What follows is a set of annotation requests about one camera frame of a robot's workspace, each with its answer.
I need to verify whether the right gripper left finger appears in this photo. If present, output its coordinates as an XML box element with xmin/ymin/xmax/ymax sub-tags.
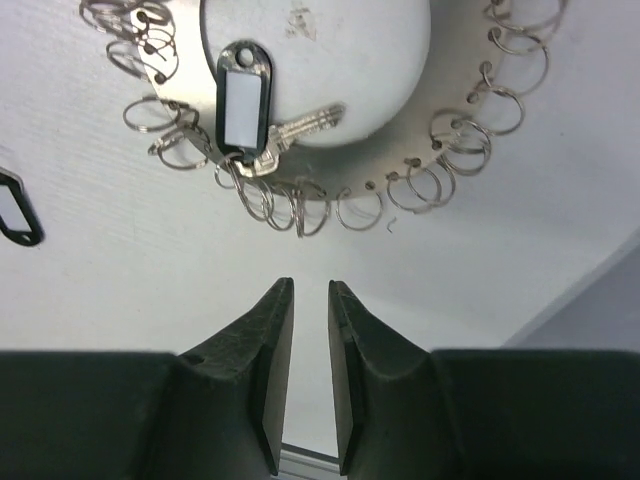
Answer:
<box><xmin>1</xmin><ymin>278</ymin><xmax>294</xmax><ymax>479</ymax></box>

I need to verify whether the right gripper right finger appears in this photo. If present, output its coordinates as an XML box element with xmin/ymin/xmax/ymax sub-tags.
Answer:
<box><xmin>328</xmin><ymin>281</ymin><xmax>639</xmax><ymax>479</ymax></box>

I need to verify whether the black tag key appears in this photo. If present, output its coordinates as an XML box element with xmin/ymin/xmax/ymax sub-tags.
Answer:
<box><xmin>215</xmin><ymin>40</ymin><xmax>346</xmax><ymax>178</ymax></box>
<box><xmin>1</xmin><ymin>168</ymin><xmax>45</xmax><ymax>247</ymax></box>

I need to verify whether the large metal keyring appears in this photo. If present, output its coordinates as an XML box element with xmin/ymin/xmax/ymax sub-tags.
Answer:
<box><xmin>78</xmin><ymin>1</ymin><xmax>567</xmax><ymax>238</ymax></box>

